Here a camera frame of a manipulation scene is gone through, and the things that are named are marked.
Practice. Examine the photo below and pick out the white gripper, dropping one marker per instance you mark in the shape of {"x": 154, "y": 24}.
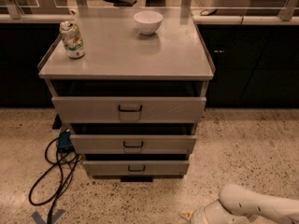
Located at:
{"x": 199, "y": 217}

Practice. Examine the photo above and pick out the grey bottom drawer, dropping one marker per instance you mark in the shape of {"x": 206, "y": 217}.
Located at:
{"x": 125, "y": 168}

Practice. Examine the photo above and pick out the grey drawer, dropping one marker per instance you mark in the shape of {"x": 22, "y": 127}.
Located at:
{"x": 125, "y": 168}
{"x": 129, "y": 109}
{"x": 133, "y": 144}

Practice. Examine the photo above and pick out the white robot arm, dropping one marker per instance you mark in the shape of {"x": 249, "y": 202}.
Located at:
{"x": 237, "y": 205}

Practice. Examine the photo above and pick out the grey drawer cabinet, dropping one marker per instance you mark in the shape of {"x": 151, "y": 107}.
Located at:
{"x": 121, "y": 62}

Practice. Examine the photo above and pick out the grey middle drawer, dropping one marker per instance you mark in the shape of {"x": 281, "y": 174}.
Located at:
{"x": 133, "y": 144}

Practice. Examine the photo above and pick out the grey top drawer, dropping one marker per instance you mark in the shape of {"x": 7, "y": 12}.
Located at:
{"x": 129, "y": 109}

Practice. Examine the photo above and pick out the blue power box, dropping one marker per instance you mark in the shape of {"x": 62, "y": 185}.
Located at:
{"x": 64, "y": 142}

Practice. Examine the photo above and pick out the white bowl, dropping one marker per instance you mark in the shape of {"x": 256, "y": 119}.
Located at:
{"x": 148, "y": 22}

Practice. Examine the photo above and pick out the crushed drink can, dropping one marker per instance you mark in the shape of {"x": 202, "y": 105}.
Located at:
{"x": 72, "y": 39}

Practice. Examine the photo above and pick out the black chair armrest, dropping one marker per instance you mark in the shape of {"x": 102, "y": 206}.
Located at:
{"x": 122, "y": 3}

